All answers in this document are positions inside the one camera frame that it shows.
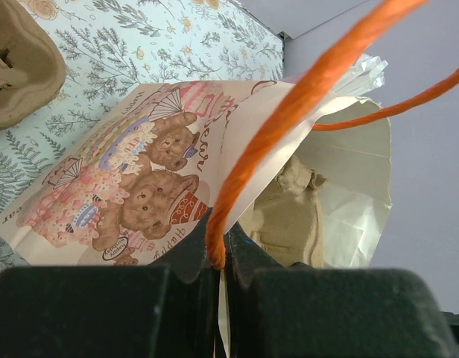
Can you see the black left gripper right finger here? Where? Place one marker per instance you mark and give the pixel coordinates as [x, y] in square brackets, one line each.
[300, 311]

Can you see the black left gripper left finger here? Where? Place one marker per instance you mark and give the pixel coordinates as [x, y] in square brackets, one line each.
[165, 309]

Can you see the brown pulp cup carrier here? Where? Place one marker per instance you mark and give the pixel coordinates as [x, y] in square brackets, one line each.
[286, 219]
[32, 69]

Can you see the kraft paper bag orange handles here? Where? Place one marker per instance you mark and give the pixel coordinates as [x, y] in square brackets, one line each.
[354, 199]

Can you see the white wrapped straws bundle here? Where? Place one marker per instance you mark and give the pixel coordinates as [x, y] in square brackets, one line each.
[364, 76]

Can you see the floral patterned table mat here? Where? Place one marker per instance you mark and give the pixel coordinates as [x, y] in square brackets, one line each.
[123, 166]

